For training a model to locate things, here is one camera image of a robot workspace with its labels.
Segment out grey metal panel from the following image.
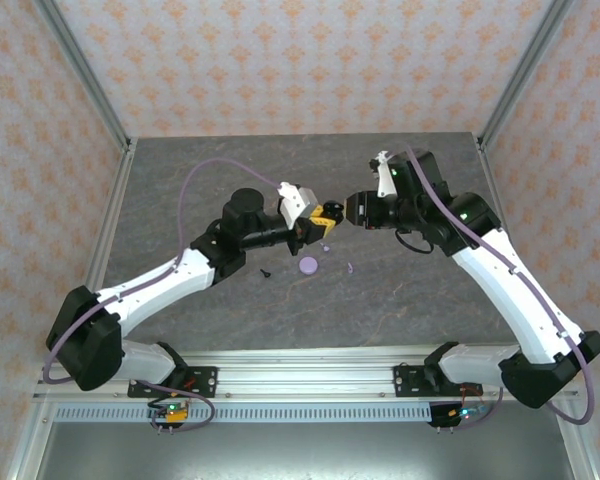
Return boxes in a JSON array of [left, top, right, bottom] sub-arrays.
[[9, 420, 591, 480]]

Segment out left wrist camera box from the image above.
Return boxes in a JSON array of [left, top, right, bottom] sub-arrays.
[[276, 181, 316, 232]]

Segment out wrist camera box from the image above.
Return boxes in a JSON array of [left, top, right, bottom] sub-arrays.
[[276, 181, 316, 232], [369, 149, 397, 199]]

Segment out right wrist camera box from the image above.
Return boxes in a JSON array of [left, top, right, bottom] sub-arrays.
[[369, 149, 397, 199]]

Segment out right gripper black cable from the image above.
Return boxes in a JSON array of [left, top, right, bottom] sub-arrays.
[[393, 229, 435, 256]]

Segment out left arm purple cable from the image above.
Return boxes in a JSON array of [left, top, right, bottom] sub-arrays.
[[42, 157, 286, 432]]

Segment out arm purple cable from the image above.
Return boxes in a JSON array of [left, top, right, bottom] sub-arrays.
[[404, 144, 597, 432], [42, 157, 286, 432]]

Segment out aluminium table side rail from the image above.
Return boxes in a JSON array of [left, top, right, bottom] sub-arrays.
[[476, 137, 552, 361], [79, 137, 139, 301]]

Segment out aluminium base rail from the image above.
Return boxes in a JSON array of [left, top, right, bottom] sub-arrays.
[[32, 348, 581, 401]]

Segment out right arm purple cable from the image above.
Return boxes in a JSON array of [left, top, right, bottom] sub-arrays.
[[404, 144, 597, 432]]

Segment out aluminium corner post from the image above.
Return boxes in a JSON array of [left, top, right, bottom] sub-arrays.
[[32, 0, 134, 151], [477, 0, 575, 150]]

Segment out slotted grey cable duct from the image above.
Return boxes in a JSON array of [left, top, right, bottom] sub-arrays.
[[53, 405, 434, 424]]

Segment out aluminium frame leg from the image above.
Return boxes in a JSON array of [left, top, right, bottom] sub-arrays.
[[7, 399, 56, 480], [553, 399, 599, 480]]

